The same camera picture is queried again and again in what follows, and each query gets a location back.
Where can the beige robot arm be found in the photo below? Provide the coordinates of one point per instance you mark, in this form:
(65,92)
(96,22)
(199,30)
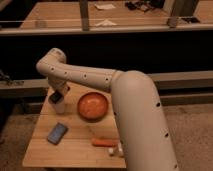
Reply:
(139,116)

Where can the white ceramic cup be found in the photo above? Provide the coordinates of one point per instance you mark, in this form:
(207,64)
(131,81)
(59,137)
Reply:
(60,107)

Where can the orange carrot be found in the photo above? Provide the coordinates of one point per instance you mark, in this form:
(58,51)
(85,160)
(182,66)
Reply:
(104,142)

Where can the blue smartphone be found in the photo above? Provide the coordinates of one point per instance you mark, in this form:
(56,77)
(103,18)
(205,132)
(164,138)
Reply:
(57,133)

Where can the grey metal post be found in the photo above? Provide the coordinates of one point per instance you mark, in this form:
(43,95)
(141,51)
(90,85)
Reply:
(182,9)
(83,4)

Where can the white paper sheet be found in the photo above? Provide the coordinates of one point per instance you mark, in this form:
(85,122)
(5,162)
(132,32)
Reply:
(105,6)

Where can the black cable clutter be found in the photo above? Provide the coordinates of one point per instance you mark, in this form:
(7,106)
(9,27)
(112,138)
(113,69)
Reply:
(145,5)

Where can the small white eraser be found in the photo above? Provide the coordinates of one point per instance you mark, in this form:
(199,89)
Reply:
(111,151)

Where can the orange bowl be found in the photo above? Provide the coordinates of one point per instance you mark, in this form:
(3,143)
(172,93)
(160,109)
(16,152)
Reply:
(92,106)

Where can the folded white paper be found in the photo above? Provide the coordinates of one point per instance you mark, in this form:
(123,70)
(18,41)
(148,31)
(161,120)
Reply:
(105,22)

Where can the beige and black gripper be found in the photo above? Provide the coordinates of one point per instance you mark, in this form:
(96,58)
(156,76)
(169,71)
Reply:
(60,89)

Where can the grey metal post right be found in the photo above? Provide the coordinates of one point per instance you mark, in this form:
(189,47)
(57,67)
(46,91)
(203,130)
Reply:
(182,9)

